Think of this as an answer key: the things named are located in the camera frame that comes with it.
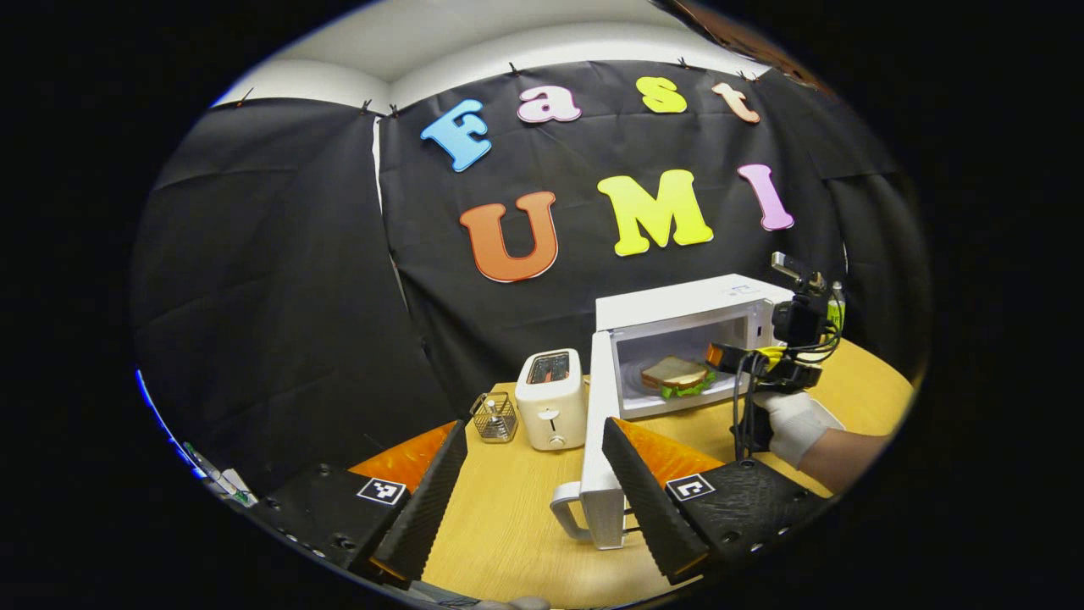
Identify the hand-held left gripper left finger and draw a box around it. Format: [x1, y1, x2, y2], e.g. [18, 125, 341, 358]
[250, 419, 469, 585]

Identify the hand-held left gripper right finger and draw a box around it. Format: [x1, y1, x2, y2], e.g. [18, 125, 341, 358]
[601, 417, 835, 587]

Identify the bread and lettuce sandwich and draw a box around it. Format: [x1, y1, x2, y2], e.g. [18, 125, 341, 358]
[639, 355, 716, 401]

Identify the white microwave oven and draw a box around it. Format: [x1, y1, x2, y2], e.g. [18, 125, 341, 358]
[550, 273, 797, 552]

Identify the white toaster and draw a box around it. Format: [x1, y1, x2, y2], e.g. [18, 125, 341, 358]
[515, 348, 589, 452]

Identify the black backdrop cloth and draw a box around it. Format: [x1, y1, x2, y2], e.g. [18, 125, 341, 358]
[131, 61, 932, 492]

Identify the wire utensil basket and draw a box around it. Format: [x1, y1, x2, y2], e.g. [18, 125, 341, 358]
[469, 391, 519, 444]

